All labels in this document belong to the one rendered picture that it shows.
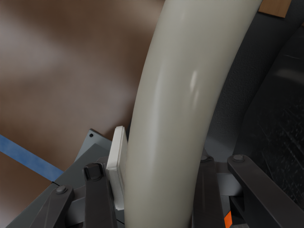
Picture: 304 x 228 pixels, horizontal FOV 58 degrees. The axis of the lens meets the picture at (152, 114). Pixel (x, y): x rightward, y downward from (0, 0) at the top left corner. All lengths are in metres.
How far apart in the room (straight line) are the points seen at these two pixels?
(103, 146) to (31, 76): 0.49
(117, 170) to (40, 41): 1.29
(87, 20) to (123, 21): 0.16
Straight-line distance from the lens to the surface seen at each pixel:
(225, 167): 0.16
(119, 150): 0.18
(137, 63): 1.25
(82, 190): 0.16
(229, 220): 1.47
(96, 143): 1.40
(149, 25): 1.23
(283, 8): 1.21
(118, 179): 0.17
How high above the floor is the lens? 1.20
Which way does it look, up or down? 71 degrees down
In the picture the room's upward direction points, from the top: 144 degrees counter-clockwise
